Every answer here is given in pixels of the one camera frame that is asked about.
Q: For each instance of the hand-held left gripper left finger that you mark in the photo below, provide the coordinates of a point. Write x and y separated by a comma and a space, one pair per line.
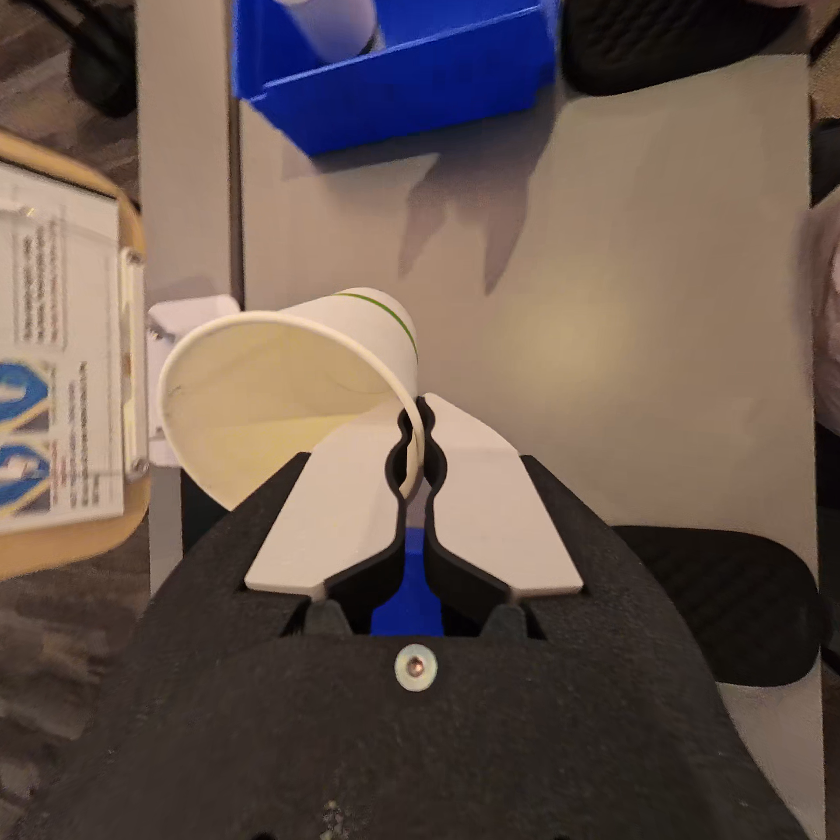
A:
328, 525

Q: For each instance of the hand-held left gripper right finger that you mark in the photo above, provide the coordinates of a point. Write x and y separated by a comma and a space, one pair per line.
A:
505, 525

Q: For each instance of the blue plastic bin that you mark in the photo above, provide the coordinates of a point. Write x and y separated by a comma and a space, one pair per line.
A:
407, 597
420, 79

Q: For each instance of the white paper cup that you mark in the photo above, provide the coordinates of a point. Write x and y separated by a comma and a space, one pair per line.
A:
335, 26
263, 394

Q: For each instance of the black wrist rest pad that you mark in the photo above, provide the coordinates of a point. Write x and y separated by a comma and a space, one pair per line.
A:
683, 40
735, 604

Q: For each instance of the instruction sheet on wooden stand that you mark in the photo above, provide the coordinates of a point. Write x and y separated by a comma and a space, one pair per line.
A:
66, 551

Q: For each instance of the printed instruction sign board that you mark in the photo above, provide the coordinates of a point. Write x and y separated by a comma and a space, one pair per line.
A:
59, 368

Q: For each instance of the person's leg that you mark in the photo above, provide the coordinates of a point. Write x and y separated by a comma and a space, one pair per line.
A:
827, 315

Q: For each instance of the black round stand base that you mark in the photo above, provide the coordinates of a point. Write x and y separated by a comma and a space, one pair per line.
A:
103, 72

